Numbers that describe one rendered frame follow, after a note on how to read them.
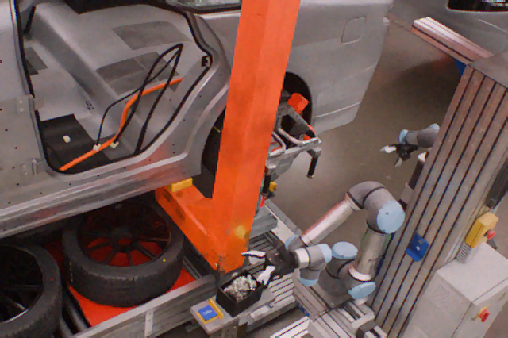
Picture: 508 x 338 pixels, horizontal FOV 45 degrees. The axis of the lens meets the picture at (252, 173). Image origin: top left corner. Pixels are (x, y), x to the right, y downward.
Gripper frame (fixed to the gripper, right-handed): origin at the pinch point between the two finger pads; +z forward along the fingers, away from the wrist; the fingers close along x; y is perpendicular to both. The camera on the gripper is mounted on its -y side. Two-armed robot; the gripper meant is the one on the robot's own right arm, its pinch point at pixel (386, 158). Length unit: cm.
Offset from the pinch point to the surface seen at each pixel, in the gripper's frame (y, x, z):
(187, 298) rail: 82, -43, 108
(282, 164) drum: 24, -48, 40
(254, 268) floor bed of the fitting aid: 24, 2, 106
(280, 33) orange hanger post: 82, -126, -26
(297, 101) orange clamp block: 1, -65, 16
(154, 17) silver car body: -90, -137, 82
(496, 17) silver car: -173, 52, -92
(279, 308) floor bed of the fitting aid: 57, 13, 93
